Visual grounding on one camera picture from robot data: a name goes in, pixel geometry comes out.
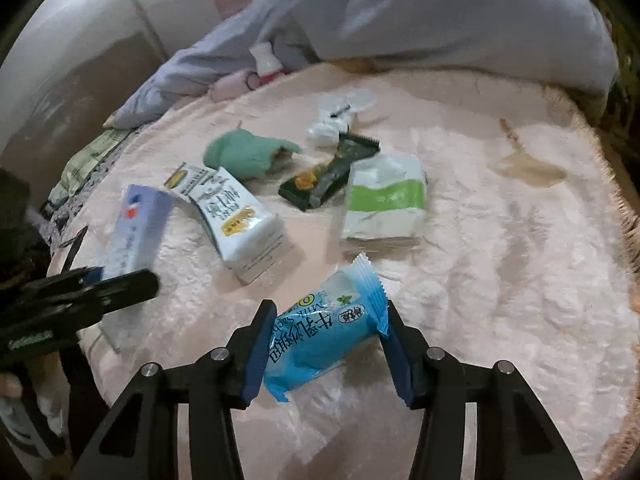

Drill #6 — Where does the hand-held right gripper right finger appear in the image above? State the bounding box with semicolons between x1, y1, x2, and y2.
380;302;583;480

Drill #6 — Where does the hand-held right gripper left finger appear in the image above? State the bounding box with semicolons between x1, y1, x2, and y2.
70;300;278;480

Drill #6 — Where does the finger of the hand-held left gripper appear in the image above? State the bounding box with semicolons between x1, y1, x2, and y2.
75;269;160;321
20;266;104;295

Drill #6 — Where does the white and blue box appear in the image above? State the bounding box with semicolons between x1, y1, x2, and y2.
100;184;174;351

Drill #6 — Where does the blue snack packet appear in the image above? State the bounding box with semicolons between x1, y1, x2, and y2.
263;252;390;403

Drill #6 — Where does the rainbow print medicine box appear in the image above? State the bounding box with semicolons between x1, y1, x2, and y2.
164;161;221;206

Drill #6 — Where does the person's left hand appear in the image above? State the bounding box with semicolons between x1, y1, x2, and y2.
0;372;24;401

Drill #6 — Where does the purple patterned sheet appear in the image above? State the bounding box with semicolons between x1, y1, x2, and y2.
37;195;86;241

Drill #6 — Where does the green checked sheet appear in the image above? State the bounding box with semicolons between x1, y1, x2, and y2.
47;127;131;206

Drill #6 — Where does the white milk carton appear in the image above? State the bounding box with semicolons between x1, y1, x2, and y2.
192;166;292;285

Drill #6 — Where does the pink quilted blanket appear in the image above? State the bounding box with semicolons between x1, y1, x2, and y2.
45;62;640;480

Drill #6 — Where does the black food wrapper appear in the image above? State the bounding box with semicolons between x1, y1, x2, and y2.
278;162;333;211

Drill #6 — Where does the green and white tissue pack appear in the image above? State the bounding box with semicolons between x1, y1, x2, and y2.
341;153;428;248

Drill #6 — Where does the green fluffy cloth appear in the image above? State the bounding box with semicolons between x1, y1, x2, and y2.
202;129;302;182

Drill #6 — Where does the dark green wrapper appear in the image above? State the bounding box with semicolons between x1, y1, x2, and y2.
310;132;381;208

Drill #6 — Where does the pink bottle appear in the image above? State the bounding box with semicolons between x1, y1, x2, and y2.
210;71;258;103

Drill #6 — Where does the white crumpled paper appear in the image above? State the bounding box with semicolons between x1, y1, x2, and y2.
306;112;353;147

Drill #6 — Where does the white medicine bottle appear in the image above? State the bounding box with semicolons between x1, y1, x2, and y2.
249;42;286;81

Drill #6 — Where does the clear plastic wrapper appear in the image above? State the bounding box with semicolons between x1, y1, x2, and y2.
317;87;378;118

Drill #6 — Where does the grey-blue duvet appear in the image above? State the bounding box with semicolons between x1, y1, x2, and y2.
102;0;621;128

